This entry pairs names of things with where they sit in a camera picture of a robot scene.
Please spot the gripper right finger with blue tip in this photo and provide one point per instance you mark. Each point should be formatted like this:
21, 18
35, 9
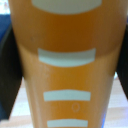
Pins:
122, 63

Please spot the gripper left finger with blue tip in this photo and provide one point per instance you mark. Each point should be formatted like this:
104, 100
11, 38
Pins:
11, 76

